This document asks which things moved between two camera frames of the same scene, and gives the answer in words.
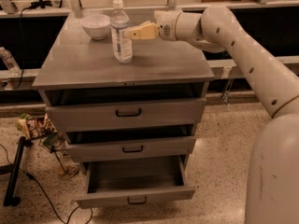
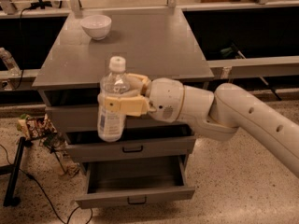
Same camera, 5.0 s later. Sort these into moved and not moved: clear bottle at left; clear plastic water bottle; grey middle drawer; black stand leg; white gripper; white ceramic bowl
Moved: white gripper; clear plastic water bottle
Not moved: clear bottle at left; white ceramic bowl; black stand leg; grey middle drawer
